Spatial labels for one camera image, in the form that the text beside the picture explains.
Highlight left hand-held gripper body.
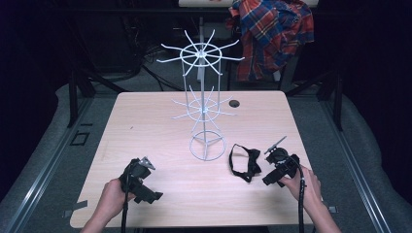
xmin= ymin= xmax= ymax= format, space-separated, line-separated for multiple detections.
xmin=119 ymin=156 xmax=156 ymax=199

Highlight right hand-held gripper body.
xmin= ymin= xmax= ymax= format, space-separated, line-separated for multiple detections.
xmin=263 ymin=135 xmax=301 ymax=180

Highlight black bow tie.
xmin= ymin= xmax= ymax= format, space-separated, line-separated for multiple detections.
xmin=228 ymin=144 xmax=262 ymax=183

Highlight white wire display rack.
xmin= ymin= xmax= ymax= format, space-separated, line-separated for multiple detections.
xmin=155 ymin=28 xmax=246 ymax=162

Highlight person's right hand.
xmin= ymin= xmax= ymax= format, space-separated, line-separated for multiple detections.
xmin=279 ymin=164 xmax=324 ymax=212

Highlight person's left hand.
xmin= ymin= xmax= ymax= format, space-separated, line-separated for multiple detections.
xmin=96 ymin=178 xmax=137 ymax=225

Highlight black tape floor outline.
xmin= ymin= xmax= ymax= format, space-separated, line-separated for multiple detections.
xmin=69 ymin=130 xmax=91 ymax=147

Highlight black metal stand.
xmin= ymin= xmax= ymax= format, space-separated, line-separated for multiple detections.
xmin=285 ymin=69 xmax=345 ymax=132
xmin=65 ymin=62 xmax=128 ymax=129

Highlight dark chair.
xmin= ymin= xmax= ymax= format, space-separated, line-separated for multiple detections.
xmin=225 ymin=48 xmax=300 ymax=92

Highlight red blue plaid shirt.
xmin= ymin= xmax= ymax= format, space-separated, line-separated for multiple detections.
xmin=225 ymin=0 xmax=316 ymax=83

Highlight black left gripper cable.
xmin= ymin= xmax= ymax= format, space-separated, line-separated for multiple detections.
xmin=120 ymin=159 xmax=136 ymax=233

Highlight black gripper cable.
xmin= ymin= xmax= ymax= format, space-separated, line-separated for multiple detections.
xmin=290 ymin=156 xmax=307 ymax=233
xmin=120 ymin=159 xmax=136 ymax=233

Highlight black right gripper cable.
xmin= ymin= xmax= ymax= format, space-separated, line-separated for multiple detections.
xmin=290 ymin=156 xmax=307 ymax=233

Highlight aluminium floor rail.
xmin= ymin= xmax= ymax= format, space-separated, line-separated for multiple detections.
xmin=0 ymin=96 xmax=95 ymax=233
xmin=324 ymin=100 xmax=394 ymax=233

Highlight black background cables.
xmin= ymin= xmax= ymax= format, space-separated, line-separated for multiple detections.
xmin=120 ymin=16 xmax=184 ymax=92

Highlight white metal post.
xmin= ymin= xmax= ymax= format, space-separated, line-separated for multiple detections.
xmin=196 ymin=16 xmax=208 ymax=83

